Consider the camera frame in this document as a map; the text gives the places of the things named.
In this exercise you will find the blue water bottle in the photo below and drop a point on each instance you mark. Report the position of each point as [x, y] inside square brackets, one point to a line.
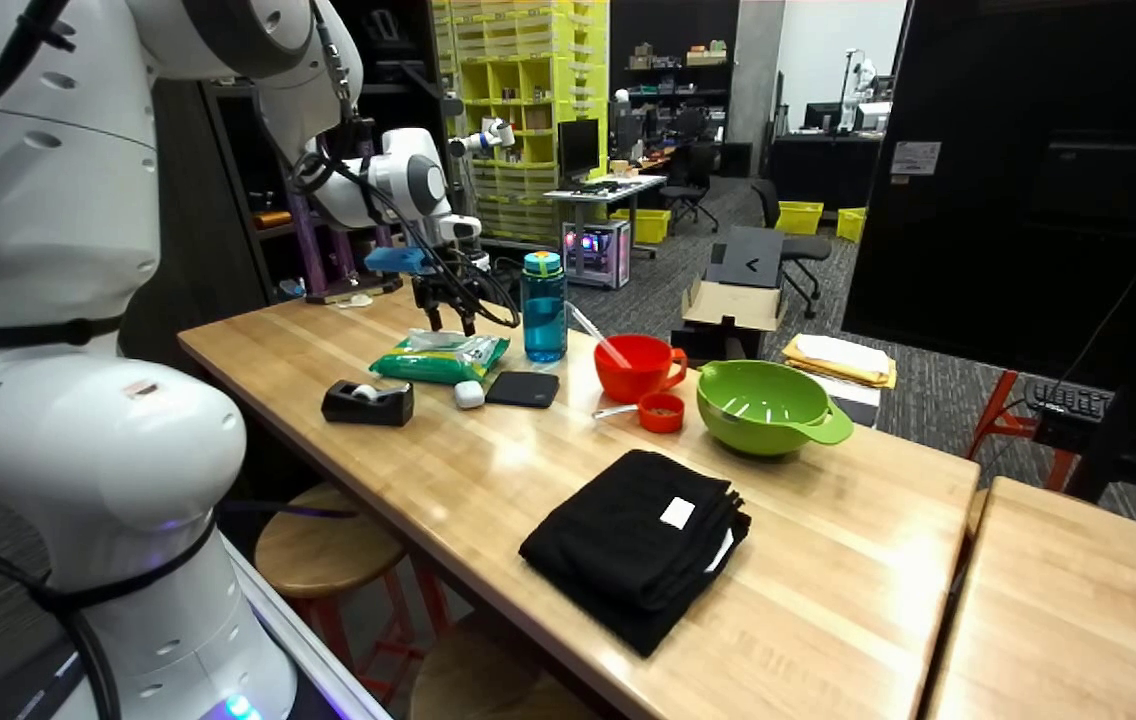
[542, 313]

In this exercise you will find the green bowl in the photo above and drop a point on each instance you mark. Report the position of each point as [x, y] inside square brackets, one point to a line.
[761, 404]

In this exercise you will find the open cardboard box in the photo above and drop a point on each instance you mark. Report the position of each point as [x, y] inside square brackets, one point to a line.
[735, 305]

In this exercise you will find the yellow floor bin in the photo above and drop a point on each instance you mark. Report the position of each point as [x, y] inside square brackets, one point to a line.
[803, 218]
[654, 224]
[849, 224]

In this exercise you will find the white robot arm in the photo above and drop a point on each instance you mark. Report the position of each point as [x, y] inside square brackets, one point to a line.
[75, 443]

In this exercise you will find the green pack of wipes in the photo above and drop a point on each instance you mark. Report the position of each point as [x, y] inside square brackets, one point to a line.
[441, 356]

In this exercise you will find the white paper sign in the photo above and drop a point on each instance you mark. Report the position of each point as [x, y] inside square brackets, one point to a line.
[915, 163]

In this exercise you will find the black flat wallet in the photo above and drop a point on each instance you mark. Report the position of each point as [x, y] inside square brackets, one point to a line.
[521, 391]

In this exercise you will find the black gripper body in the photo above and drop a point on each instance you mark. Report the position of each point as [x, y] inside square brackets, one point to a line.
[453, 282]

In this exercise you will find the white earbud case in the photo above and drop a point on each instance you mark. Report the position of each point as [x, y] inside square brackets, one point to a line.
[468, 395]

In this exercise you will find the black tape dispenser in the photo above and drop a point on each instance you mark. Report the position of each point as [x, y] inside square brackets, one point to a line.
[366, 404]

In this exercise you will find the black folded cloth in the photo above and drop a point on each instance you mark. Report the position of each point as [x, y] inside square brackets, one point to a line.
[632, 540]

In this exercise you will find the small red measuring cup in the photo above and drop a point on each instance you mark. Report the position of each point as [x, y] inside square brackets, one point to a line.
[660, 414]

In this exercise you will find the yellow bin shelving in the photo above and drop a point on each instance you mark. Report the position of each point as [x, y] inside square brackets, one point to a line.
[521, 80]

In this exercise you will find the red metal stand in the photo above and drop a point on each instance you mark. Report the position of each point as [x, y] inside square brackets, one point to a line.
[1003, 423]

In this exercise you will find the black computer monitor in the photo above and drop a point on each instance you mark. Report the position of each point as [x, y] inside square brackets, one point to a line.
[579, 146]

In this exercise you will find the grey background desk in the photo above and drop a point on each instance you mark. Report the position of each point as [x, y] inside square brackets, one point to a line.
[603, 188]

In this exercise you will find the wooden board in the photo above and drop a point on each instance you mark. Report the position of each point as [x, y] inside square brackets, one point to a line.
[840, 360]

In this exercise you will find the round wooden stool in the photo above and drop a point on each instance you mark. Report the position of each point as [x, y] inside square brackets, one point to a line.
[320, 540]
[475, 674]

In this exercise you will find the white plastic spoon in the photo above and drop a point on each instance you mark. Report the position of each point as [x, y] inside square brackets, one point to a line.
[591, 327]

